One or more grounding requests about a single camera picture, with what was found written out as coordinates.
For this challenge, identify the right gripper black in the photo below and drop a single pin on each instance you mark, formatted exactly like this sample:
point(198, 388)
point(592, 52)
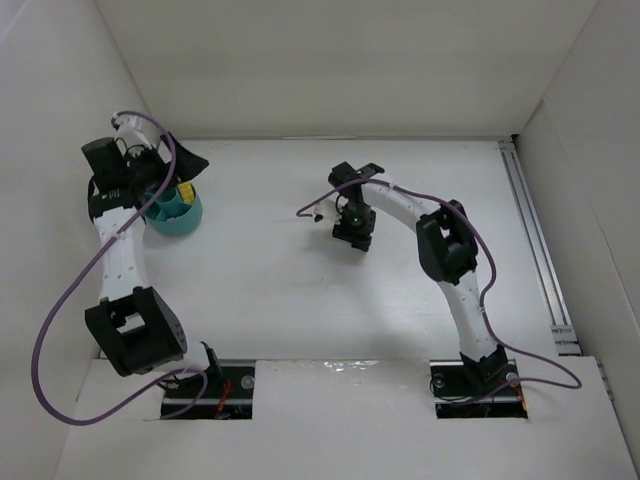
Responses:
point(354, 238)

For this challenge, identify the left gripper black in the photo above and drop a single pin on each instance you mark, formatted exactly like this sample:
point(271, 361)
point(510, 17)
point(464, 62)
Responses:
point(176, 163)

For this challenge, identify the yellow long lego brick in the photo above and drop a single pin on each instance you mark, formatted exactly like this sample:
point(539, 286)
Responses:
point(187, 193)

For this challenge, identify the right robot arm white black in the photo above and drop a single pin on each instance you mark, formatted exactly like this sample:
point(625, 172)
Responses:
point(447, 253)

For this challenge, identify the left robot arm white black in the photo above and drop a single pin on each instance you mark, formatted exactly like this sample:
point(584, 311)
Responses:
point(134, 327)

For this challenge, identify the teal round divided container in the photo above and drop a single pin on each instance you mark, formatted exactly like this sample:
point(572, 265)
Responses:
point(176, 212)

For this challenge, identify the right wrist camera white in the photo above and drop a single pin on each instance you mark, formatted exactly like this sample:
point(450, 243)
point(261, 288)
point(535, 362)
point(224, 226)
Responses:
point(326, 214)

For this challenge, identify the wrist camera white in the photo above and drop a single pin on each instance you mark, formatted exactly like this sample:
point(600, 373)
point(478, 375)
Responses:
point(326, 214)
point(132, 129)

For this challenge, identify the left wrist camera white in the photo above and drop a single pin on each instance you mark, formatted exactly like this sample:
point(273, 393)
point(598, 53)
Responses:
point(132, 129)

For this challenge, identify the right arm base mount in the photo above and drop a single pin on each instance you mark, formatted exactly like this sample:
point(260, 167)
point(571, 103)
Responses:
point(457, 398)

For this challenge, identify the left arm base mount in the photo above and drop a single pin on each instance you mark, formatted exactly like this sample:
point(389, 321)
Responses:
point(229, 398)

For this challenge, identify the aluminium rail right side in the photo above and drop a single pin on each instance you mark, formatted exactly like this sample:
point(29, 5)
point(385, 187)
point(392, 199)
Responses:
point(566, 341)

